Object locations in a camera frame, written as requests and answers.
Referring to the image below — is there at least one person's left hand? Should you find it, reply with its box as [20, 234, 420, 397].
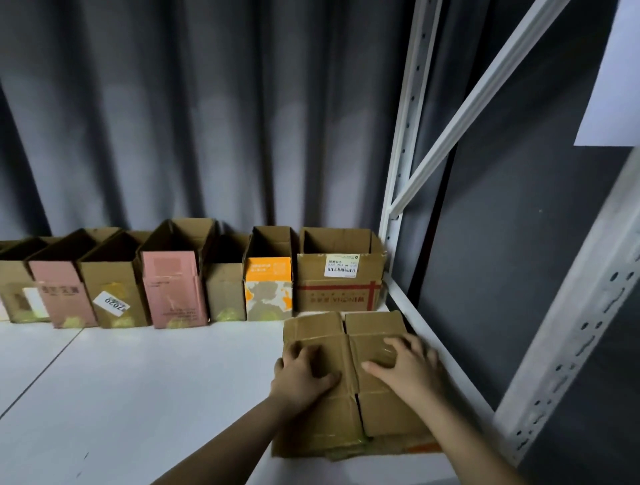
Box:
[269, 340, 344, 420]

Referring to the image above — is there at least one person's right hand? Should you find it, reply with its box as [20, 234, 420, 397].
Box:
[359, 332, 447, 407]

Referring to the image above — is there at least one brown box with barcode label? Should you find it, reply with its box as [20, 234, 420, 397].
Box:
[271, 308, 442, 460]

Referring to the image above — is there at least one orange and white carton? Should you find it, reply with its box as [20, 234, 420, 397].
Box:
[243, 224, 302, 323]

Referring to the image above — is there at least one brown box with white label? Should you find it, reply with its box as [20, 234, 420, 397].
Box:
[0, 237, 52, 325]

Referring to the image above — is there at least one person's left forearm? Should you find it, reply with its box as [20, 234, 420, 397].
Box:
[154, 396, 303, 485]

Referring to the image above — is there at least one person's right forearm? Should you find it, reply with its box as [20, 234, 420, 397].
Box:
[418, 392, 533, 485]

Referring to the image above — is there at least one white metal shelf rack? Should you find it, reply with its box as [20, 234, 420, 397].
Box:
[377, 0, 640, 467]

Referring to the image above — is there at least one plain paper sheet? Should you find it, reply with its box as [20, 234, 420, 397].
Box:
[572, 0, 640, 149]

